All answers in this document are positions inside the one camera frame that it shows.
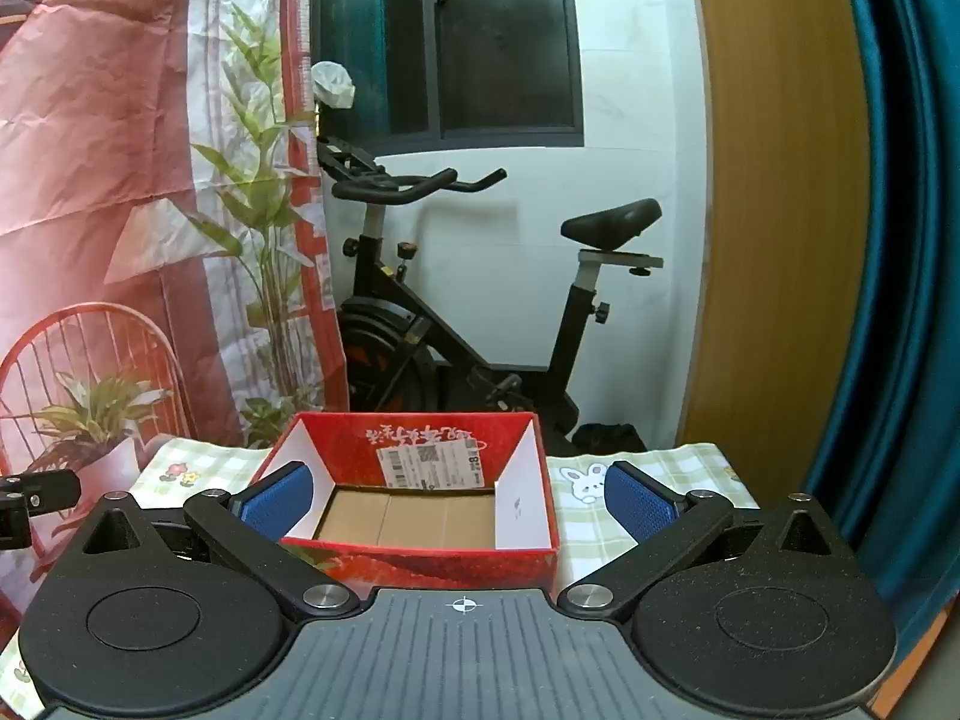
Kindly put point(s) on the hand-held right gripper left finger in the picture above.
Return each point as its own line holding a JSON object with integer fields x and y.
{"x": 279, "y": 501}

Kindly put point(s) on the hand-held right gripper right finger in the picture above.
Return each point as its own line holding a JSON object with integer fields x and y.
{"x": 637, "y": 504}

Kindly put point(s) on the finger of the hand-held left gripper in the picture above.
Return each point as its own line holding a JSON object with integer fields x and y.
{"x": 52, "y": 489}

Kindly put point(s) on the red strawberry print cardboard box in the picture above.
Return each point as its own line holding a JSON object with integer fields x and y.
{"x": 450, "y": 566}

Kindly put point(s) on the green checked bunny tablecloth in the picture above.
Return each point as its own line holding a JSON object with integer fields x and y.
{"x": 705, "y": 465}

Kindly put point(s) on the black exercise bike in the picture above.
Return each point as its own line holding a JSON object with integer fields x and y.
{"x": 390, "y": 315}

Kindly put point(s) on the printed plant backdrop cloth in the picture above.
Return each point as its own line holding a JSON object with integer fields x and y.
{"x": 112, "y": 165}

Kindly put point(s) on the wooden door panel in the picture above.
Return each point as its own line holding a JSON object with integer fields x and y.
{"x": 772, "y": 202}

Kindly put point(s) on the teal curtain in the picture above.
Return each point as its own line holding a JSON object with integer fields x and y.
{"x": 911, "y": 277}

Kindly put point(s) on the white plastic bag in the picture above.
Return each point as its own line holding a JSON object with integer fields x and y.
{"x": 334, "y": 84}

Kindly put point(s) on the dark glass window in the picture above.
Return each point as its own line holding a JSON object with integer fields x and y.
{"x": 495, "y": 37}

